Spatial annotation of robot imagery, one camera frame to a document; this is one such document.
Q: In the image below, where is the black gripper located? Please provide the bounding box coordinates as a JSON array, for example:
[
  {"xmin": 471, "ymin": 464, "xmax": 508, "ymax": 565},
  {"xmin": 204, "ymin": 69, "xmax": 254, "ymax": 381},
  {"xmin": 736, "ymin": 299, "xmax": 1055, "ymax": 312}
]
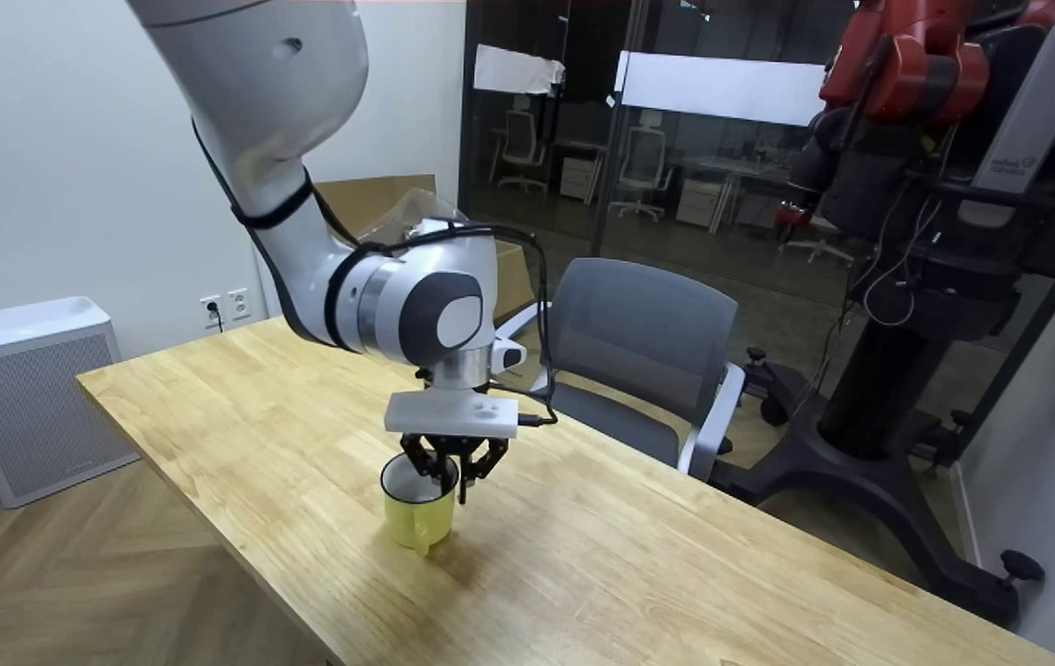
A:
[{"xmin": 399, "ymin": 434, "xmax": 508, "ymax": 504}]

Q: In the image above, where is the yellow enamel mug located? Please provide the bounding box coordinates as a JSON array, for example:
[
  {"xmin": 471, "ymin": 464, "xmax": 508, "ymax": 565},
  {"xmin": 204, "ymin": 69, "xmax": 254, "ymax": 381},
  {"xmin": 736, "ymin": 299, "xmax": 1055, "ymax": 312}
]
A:
[{"xmin": 376, "ymin": 454, "xmax": 456, "ymax": 557}]

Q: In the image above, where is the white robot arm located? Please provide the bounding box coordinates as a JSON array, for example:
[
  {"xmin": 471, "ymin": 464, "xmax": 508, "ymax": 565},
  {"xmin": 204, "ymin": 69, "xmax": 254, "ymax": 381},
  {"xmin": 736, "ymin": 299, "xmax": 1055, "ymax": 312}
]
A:
[{"xmin": 125, "ymin": 0, "xmax": 520, "ymax": 491}]

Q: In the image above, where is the grey office chair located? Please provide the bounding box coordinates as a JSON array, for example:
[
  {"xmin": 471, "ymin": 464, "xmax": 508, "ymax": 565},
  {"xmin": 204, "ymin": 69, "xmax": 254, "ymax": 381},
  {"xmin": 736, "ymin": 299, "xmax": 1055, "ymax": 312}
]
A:
[{"xmin": 497, "ymin": 254, "xmax": 744, "ymax": 481}]

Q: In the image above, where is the white air purifier unit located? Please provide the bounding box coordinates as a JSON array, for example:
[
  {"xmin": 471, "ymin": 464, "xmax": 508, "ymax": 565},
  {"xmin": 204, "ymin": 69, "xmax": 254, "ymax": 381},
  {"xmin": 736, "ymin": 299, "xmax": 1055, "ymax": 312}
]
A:
[{"xmin": 0, "ymin": 295, "xmax": 135, "ymax": 506}]

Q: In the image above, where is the red black Baxter robot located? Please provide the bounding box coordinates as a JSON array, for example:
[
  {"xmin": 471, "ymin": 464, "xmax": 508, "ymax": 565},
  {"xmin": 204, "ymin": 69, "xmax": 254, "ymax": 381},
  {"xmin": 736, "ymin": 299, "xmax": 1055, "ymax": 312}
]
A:
[{"xmin": 709, "ymin": 0, "xmax": 1055, "ymax": 627}]

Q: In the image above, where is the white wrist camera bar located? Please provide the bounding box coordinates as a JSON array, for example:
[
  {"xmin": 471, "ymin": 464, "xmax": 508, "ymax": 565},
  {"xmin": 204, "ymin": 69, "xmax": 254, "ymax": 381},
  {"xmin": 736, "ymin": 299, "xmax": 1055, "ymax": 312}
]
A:
[{"xmin": 386, "ymin": 393, "xmax": 518, "ymax": 441}]

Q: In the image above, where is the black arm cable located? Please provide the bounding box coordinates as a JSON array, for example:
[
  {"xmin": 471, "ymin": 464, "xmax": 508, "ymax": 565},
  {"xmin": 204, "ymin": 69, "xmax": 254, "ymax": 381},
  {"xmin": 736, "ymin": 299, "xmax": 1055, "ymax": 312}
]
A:
[{"xmin": 189, "ymin": 124, "xmax": 562, "ymax": 428}]

